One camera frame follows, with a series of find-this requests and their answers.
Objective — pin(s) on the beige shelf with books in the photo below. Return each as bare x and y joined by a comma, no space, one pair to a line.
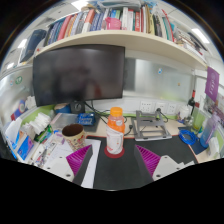
126,40

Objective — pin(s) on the grey flat box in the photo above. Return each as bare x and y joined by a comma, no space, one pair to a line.
65,120

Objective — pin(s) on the purple hanging banner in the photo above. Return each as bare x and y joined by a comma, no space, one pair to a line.
212,83

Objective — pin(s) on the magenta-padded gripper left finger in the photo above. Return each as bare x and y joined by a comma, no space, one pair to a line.
58,166

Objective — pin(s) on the large purple water jug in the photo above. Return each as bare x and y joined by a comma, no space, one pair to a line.
209,130

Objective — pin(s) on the grey metal laptop stand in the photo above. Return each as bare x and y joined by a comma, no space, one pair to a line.
150,128

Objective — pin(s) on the dark wine bottle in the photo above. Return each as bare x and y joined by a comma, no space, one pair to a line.
191,100

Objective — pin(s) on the dark blue mat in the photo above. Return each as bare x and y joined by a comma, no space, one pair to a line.
199,146

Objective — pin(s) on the small blue box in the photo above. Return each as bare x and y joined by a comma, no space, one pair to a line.
86,119

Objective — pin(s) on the black desk mat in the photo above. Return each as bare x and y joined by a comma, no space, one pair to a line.
123,170

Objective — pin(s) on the white wall socket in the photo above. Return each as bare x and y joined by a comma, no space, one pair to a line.
145,106
160,107
172,108

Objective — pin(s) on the black computer monitor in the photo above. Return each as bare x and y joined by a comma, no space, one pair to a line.
78,75

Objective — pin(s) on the crumpled white plastic bag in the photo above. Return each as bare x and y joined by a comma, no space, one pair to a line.
214,146

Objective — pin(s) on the flat round red coaster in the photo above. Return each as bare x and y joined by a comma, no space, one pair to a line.
107,154

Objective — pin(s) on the blue packet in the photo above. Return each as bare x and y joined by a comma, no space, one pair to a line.
25,148

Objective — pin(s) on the patterned paper cup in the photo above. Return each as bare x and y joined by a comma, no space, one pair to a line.
76,140

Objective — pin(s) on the white cup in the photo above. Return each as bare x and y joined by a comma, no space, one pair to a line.
184,112

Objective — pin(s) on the white tissue pack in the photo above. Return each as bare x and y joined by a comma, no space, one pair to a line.
40,125

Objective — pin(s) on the white written paper sheet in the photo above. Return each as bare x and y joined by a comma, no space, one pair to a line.
93,166

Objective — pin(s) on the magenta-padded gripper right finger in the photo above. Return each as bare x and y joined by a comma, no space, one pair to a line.
166,166

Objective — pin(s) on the orange-capped drink bottle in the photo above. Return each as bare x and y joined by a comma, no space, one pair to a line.
115,135

